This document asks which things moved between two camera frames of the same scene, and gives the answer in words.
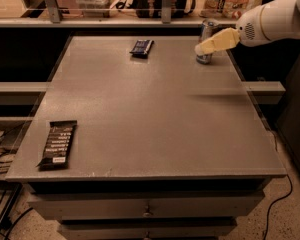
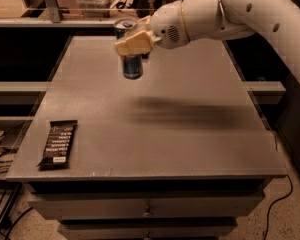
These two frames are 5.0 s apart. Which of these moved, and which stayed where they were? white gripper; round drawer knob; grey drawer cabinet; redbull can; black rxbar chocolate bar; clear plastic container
Moved: redbull can; white gripper
Stayed: black rxbar chocolate bar; clear plastic container; grey drawer cabinet; round drawer knob
